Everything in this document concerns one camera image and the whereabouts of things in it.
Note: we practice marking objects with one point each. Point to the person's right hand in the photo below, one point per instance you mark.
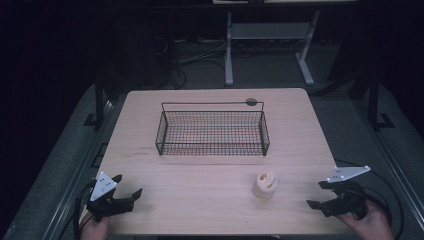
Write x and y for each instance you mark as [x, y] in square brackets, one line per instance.
[368, 224]

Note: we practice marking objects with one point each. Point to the black metal stand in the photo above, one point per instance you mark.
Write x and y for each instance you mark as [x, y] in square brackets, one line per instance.
[375, 100]
[99, 100]

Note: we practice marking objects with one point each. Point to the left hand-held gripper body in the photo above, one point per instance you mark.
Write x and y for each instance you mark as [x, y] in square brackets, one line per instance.
[103, 196]

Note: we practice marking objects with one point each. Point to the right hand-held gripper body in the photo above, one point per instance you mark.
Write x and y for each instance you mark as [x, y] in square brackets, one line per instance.
[346, 193]

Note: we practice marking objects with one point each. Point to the small beige cup object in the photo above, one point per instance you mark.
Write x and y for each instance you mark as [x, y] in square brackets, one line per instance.
[265, 185]

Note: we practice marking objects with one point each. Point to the person's left hand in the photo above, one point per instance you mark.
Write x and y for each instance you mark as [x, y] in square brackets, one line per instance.
[94, 228]

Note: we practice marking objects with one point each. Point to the white metal desk frame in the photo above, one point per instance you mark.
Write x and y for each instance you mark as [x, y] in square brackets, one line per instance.
[266, 40]

